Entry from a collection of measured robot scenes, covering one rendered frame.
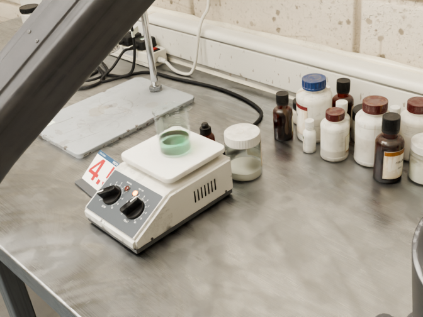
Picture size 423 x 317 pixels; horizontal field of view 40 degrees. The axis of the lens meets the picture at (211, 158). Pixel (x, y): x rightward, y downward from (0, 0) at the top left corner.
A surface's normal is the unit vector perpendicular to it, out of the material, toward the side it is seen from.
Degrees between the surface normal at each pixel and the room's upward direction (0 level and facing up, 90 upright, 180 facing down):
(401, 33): 90
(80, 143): 0
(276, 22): 90
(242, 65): 90
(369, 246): 0
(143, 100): 0
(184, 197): 90
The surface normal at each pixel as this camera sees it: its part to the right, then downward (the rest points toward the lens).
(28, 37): -0.41, -0.19
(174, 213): 0.69, 0.32
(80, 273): -0.09, -0.85
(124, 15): 0.64, 0.67
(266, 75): -0.71, 0.42
